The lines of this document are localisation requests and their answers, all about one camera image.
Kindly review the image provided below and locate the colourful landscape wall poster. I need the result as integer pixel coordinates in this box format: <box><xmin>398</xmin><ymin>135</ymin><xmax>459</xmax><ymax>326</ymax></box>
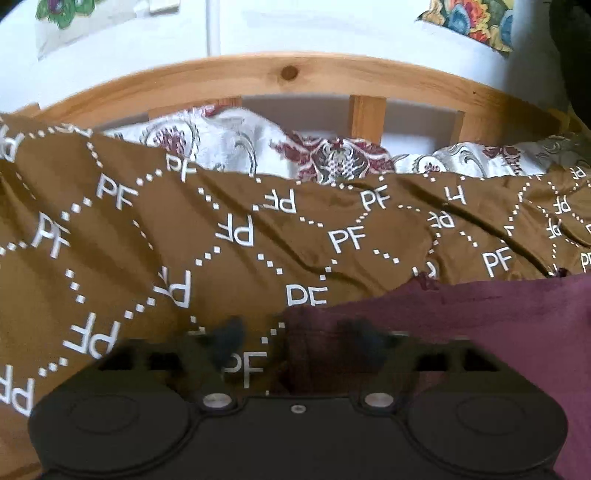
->
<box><xmin>416</xmin><ymin>0</ymin><xmax>516</xmax><ymax>59</ymax></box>

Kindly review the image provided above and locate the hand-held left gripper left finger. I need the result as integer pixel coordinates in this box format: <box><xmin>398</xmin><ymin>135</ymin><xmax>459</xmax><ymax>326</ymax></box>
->
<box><xmin>98</xmin><ymin>316</ymin><xmax>245</xmax><ymax>412</ymax></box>

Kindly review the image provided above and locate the black padded jacket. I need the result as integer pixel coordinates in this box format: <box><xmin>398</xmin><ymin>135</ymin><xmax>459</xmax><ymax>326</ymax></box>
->
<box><xmin>549</xmin><ymin>0</ymin><xmax>591</xmax><ymax>121</ymax></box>

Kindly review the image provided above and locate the white wall cable conduit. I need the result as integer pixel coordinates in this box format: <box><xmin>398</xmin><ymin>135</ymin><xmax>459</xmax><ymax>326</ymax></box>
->
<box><xmin>205</xmin><ymin>0</ymin><xmax>223</xmax><ymax>58</ymax></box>

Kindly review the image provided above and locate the maroon long-sleeve sweater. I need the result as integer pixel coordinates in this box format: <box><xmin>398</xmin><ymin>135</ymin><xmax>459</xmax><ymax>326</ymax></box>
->
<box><xmin>272</xmin><ymin>272</ymin><xmax>591</xmax><ymax>480</ymax></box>

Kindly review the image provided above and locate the white floral satin bedsheet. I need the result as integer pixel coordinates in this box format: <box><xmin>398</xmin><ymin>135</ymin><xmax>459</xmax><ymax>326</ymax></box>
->
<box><xmin>104</xmin><ymin>105</ymin><xmax>591</xmax><ymax>186</ymax></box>

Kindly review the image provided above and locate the wooden bed frame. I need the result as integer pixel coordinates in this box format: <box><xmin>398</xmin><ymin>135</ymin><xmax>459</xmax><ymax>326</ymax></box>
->
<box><xmin>14</xmin><ymin>52</ymin><xmax>583</xmax><ymax>153</ymax></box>

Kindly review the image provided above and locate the blond cartoon character wall poster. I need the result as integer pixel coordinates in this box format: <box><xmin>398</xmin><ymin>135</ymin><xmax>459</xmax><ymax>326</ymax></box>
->
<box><xmin>36</xmin><ymin>0</ymin><xmax>154</xmax><ymax>62</ymax></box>

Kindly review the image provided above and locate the brown patterned striped blanket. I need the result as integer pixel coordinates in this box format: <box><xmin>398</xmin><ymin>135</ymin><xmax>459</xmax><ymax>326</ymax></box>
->
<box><xmin>0</xmin><ymin>113</ymin><xmax>591</xmax><ymax>480</ymax></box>

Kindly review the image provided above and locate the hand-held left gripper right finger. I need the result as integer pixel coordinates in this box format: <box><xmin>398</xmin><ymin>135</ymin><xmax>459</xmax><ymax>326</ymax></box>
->
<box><xmin>339</xmin><ymin>318</ymin><xmax>500</xmax><ymax>412</ymax></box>

